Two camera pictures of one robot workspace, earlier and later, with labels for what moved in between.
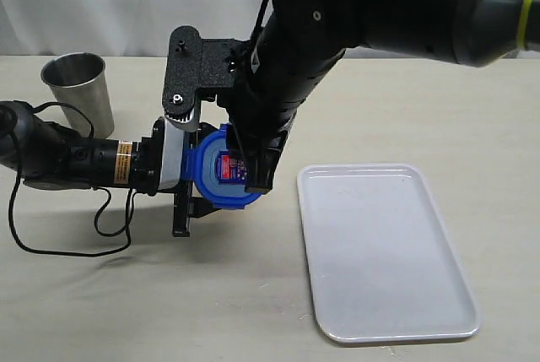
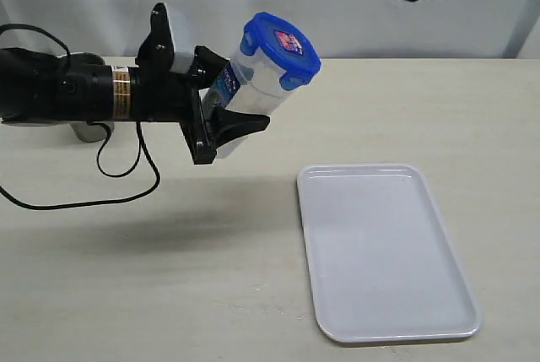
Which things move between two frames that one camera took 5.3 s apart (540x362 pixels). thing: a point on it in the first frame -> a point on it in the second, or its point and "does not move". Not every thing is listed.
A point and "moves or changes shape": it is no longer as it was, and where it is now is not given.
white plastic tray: (380, 265) does not move
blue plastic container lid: (219, 170) moves or changes shape
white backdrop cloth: (124, 7) does not move
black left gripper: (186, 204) -> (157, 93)
